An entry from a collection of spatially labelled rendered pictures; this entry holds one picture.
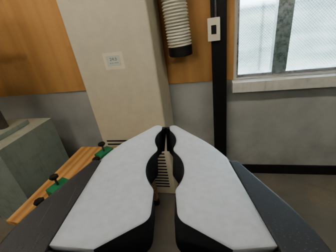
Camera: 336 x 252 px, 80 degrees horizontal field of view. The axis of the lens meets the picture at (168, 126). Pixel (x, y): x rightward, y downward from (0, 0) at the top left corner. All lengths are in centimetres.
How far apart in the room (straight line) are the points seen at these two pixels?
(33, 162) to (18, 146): 17
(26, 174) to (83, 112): 66
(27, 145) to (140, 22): 119
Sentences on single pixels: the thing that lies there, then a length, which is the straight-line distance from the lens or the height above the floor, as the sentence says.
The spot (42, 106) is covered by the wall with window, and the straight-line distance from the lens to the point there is 223.
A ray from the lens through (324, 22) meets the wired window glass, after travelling 171.
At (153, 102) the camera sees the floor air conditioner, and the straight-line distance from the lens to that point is 134.
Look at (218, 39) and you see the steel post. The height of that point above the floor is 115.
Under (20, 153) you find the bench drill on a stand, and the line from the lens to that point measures 178.
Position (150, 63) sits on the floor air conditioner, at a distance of 126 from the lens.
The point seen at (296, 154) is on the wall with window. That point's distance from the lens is 196.
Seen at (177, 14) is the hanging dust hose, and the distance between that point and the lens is 131.
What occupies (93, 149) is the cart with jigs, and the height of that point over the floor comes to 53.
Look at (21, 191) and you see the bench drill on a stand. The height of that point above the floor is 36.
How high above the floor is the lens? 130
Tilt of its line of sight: 28 degrees down
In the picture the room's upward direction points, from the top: 8 degrees counter-clockwise
